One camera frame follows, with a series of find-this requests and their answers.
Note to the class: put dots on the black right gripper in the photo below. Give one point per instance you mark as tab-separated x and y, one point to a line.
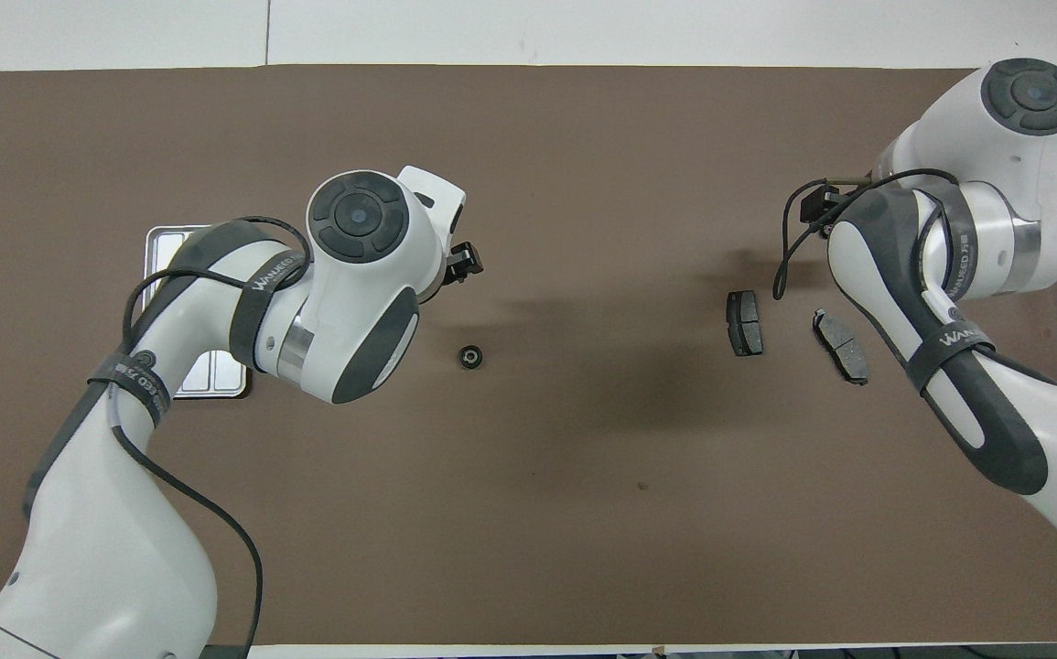
816	206

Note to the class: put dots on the black bearing gear silver bore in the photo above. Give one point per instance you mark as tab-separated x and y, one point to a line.
469	365

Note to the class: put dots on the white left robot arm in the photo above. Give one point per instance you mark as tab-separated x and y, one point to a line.
107	549

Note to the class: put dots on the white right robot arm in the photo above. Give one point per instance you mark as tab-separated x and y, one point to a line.
1040	412

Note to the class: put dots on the silver metal tray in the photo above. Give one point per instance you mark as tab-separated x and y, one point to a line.
212	377

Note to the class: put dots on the brown table mat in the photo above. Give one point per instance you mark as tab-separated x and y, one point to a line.
583	183

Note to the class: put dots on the short dark brake pad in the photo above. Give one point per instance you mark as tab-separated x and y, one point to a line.
746	325

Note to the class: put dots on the long dark brake pad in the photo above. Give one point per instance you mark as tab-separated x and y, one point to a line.
842	348

